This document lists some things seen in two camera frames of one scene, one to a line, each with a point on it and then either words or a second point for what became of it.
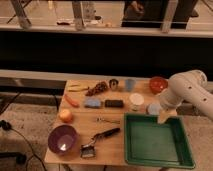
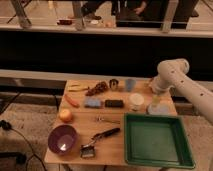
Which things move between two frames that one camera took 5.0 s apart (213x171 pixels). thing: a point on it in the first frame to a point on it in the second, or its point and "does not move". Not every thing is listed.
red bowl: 158,84 does not move
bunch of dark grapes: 98,88 does not move
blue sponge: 92,102 does not move
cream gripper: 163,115 to 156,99
